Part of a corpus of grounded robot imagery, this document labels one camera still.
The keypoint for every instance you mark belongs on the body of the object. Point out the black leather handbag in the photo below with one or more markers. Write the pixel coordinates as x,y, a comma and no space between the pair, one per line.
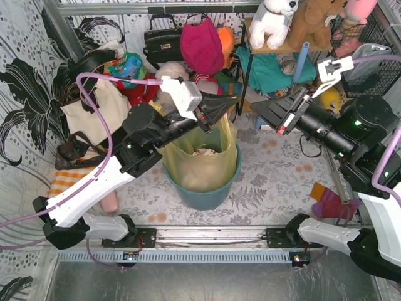
162,46

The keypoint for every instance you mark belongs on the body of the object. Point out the white shoes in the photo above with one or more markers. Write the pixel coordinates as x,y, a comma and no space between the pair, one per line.
252,96

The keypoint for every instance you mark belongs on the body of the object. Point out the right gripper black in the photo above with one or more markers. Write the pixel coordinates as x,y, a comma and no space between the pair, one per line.
290,116

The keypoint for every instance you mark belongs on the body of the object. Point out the pink plush toy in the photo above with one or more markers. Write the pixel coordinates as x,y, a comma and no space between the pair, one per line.
354,16

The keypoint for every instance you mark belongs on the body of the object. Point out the crumpled paper trash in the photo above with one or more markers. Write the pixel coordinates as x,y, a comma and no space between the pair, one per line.
205,152

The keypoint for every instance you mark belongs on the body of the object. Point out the black metal shelf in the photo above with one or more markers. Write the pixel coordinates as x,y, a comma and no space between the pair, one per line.
284,48

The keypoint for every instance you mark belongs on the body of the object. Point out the brown patterned bag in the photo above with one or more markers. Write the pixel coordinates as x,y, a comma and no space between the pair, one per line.
78,152

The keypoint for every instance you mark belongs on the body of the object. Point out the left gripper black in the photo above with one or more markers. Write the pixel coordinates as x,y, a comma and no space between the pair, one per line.
203,118

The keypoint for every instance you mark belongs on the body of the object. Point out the silver foil pouch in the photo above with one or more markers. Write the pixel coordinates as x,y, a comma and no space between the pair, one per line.
366,68

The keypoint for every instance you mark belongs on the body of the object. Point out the black wire basket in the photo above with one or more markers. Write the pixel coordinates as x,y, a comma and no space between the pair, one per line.
386,73

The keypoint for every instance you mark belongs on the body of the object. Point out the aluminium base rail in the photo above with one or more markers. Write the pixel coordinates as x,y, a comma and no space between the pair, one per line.
209,238

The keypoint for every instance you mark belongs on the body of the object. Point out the colourful printed bag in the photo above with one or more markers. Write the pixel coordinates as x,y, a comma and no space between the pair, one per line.
129,66

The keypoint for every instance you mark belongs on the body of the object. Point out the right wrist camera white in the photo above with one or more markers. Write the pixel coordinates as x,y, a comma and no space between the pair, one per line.
330,70

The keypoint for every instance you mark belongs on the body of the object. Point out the orange checked cloth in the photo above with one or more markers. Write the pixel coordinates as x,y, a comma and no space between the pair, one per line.
64,179

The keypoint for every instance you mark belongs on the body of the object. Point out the teal folded cloth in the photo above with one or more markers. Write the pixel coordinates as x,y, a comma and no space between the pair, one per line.
266,75

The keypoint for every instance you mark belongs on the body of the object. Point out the purple orange sock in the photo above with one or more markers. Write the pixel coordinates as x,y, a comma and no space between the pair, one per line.
328,204

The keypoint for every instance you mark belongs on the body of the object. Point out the brown teddy bear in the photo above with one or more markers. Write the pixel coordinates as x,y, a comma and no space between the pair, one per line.
310,21

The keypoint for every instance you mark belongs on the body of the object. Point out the yellow trash bag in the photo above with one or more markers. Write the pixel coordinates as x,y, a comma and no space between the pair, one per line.
203,173

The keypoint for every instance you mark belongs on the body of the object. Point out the pink case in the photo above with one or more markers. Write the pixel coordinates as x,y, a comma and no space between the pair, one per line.
110,203

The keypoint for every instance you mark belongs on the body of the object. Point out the teal trash bin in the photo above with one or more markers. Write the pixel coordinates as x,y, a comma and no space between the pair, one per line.
204,201

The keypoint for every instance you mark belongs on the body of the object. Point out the magenta fabric bag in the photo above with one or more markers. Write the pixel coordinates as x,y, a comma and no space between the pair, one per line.
201,47

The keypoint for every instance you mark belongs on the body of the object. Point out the black hat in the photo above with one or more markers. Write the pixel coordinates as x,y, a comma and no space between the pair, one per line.
90,62

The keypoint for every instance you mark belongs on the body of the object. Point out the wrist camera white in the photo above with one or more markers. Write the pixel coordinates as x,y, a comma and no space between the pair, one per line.
185,95
330,70

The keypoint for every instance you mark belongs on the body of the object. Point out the pink plush doll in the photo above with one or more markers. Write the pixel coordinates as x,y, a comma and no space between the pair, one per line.
207,84

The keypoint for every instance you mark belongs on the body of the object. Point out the yellow plush duck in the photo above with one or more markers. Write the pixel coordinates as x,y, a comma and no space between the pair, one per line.
330,100

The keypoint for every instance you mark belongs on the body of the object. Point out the blue floor sweeper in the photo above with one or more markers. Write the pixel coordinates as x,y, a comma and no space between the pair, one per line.
260,124

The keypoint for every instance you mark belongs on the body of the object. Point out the white plush dog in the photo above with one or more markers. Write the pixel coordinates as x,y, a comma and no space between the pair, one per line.
271,23

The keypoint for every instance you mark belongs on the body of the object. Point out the rainbow striped cloth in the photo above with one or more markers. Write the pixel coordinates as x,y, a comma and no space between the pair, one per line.
227,84

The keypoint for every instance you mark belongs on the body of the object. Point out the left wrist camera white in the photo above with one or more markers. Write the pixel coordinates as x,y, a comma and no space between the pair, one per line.
185,95

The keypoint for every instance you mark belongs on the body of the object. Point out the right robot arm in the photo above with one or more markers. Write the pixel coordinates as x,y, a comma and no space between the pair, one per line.
362,138

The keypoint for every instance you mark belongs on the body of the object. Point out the orange plush toy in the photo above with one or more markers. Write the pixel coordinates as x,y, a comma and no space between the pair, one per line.
227,39

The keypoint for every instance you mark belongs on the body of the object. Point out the red cloth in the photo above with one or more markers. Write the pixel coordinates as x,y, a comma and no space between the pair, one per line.
140,93

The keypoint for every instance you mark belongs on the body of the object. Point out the cream plush lamb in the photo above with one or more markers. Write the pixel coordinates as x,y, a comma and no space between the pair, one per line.
174,70

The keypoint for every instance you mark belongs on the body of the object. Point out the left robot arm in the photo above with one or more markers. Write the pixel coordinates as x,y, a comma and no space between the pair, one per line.
65,216

